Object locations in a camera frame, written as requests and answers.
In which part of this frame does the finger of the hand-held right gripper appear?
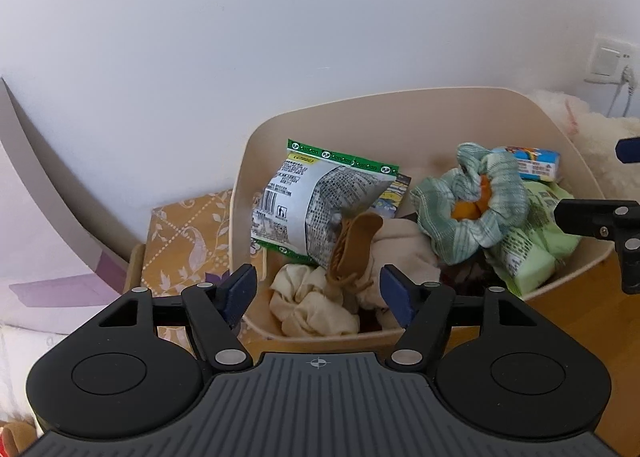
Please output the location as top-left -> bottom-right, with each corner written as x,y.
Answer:
615,136 -> 640,164
552,197 -> 640,243

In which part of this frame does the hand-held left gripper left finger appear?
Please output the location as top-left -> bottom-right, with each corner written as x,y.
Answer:
82,263 -> 258,372

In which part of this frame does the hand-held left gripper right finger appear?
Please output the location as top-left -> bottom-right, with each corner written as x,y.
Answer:
379,264 -> 556,372

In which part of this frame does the beige cloth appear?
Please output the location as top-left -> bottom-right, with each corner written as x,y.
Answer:
350,219 -> 443,318

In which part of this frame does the cream sock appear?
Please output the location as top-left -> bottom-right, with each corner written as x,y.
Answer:
269,264 -> 361,338

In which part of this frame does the light green snack packet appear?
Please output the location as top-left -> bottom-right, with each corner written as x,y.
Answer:
485,182 -> 581,298

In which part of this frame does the dark brown packet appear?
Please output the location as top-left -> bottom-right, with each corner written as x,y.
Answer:
440,249 -> 501,295

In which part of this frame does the tan leather pouch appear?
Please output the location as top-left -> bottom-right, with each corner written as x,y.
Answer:
325,213 -> 385,295

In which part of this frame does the small colourful blue box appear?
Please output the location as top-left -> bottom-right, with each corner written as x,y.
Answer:
490,146 -> 562,182

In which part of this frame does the teal checked scrunchie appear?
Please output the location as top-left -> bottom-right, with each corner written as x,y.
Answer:
410,142 -> 528,265

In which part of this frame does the long blue cartoon packet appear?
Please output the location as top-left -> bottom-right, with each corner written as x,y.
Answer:
372,172 -> 413,215

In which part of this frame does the orange plastic box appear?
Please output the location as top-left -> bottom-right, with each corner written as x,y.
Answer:
450,177 -> 493,220

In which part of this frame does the silver green snack packet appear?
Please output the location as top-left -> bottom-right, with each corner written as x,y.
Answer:
250,138 -> 401,269

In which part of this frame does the beige storage bin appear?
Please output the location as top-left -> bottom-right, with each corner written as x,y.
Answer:
231,86 -> 616,340

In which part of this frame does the wooden desktop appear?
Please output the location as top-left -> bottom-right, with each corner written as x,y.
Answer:
525,249 -> 640,457

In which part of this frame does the white fluffy plush toy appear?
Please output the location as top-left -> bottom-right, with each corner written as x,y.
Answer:
525,89 -> 640,202

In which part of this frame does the stool with yellow floral cushion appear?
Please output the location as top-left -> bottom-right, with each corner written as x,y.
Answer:
122,189 -> 266,353

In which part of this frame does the white purple headboard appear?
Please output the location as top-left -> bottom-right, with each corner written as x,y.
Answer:
0,77 -> 131,333

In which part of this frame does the white plug cable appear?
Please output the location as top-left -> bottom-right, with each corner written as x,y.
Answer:
585,64 -> 640,118

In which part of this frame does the white wall socket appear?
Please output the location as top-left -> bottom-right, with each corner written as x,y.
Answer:
586,34 -> 636,80

